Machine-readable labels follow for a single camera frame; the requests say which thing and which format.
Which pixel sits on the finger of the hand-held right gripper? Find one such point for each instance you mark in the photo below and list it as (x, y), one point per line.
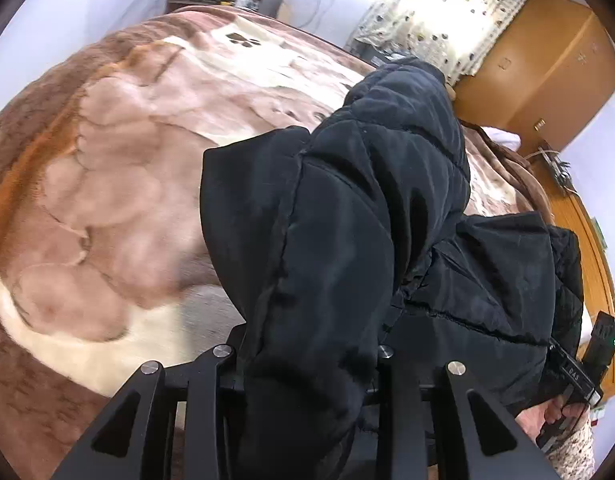
(576, 372)

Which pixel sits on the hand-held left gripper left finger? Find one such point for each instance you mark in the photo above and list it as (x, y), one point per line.
(205, 385)

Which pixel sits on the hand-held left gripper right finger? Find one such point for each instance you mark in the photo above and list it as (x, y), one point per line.
(402, 400)

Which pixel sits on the black puffer jacket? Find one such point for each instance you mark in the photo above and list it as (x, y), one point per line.
(347, 220)

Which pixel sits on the person's right forearm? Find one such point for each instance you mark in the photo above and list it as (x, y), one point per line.
(572, 452)

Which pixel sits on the person's right hand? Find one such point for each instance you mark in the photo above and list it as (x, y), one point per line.
(540, 415)

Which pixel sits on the green packet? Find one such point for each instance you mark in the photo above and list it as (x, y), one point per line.
(598, 232)

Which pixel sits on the brown paw print blanket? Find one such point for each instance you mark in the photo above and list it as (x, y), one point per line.
(112, 185)

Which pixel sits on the white pillow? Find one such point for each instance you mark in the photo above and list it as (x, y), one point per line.
(500, 137)

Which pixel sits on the wooden wardrobe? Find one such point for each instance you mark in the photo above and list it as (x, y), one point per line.
(547, 70)

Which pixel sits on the black box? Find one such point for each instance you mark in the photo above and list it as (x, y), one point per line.
(377, 54)

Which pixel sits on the heart print curtain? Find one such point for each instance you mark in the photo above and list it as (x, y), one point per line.
(442, 15)

